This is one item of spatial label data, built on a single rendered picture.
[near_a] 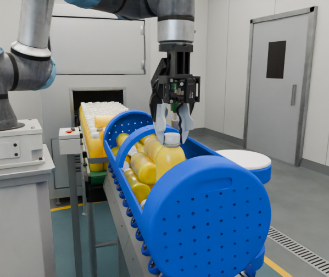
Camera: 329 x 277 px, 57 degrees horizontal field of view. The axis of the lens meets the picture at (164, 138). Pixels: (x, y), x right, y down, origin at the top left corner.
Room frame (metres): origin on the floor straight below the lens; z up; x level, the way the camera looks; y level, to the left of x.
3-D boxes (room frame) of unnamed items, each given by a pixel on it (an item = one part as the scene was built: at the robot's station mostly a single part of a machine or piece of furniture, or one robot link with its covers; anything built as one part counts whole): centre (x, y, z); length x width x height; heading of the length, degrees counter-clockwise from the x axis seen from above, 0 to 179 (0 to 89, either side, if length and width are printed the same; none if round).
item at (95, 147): (1.53, 0.36, 0.99); 0.07 x 0.07 x 0.19
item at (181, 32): (0.65, -0.03, 1.49); 0.08 x 0.08 x 0.05
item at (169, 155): (0.67, -0.02, 1.17); 0.07 x 0.07 x 0.19
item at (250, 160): (1.29, -0.33, 1.03); 0.28 x 0.28 x 0.01
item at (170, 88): (0.65, -0.03, 1.41); 0.09 x 0.08 x 0.12; 17
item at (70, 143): (1.57, 0.50, 1.05); 0.20 x 0.10 x 0.10; 17
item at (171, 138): (0.67, -0.02, 1.27); 0.04 x 0.04 x 0.02
